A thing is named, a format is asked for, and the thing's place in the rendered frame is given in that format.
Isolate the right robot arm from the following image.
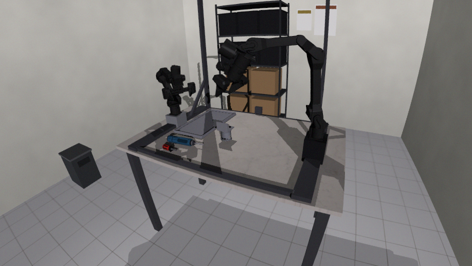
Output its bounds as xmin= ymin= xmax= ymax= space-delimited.
xmin=156 ymin=65 xmax=186 ymax=116

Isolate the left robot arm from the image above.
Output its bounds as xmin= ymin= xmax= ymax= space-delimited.
xmin=218 ymin=35 xmax=328 ymax=141

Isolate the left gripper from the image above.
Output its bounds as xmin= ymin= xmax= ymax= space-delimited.
xmin=212 ymin=63 xmax=248 ymax=97

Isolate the red screwdriver handle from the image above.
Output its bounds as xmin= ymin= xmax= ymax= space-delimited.
xmin=162 ymin=144 xmax=177 ymax=152

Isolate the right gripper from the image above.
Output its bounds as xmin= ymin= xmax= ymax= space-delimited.
xmin=162 ymin=82 xmax=196 ymax=101

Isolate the blue electric screwdriver barrel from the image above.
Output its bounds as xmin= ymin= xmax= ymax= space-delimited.
xmin=167 ymin=135 xmax=204 ymax=146

